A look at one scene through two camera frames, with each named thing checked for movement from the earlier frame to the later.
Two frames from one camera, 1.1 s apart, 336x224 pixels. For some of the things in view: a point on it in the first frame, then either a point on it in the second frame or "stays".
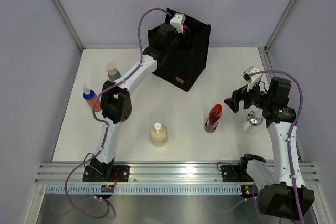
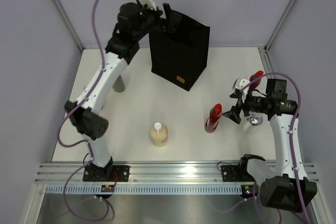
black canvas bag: x=187 y=52 stays
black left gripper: x=184 y=44 -> x=161 y=24
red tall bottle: x=211 y=123 stays
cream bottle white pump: x=159 y=135 stays
